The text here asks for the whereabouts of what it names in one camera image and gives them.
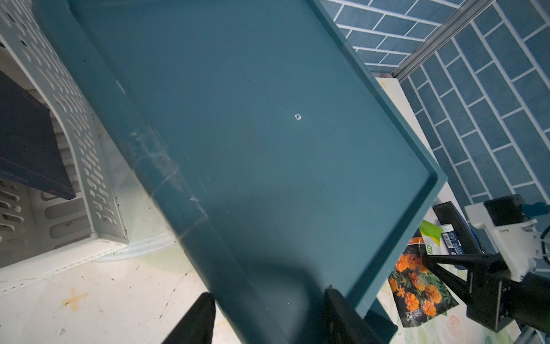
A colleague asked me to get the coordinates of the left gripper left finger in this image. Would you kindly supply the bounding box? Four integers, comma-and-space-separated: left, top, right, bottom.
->
163, 292, 216, 344

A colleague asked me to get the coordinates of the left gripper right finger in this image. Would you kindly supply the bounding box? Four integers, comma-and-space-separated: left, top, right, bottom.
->
323, 288, 378, 344

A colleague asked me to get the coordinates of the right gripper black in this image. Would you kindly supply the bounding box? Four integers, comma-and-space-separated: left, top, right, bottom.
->
423, 255, 549, 334

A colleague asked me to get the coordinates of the orange marigold seed bag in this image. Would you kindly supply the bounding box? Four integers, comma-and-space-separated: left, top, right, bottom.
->
388, 236, 458, 328

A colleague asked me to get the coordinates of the green seed bag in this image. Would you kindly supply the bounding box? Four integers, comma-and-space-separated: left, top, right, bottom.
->
419, 221, 445, 255

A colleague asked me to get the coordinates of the teal drawer cabinet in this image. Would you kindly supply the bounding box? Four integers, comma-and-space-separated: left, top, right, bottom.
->
32, 1, 446, 343

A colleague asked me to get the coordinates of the white file organizer rack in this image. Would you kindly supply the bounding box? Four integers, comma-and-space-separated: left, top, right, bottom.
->
0, 0, 130, 295

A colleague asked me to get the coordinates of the dark notebook in rack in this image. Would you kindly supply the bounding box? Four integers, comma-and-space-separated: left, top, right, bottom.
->
1, 73, 76, 200

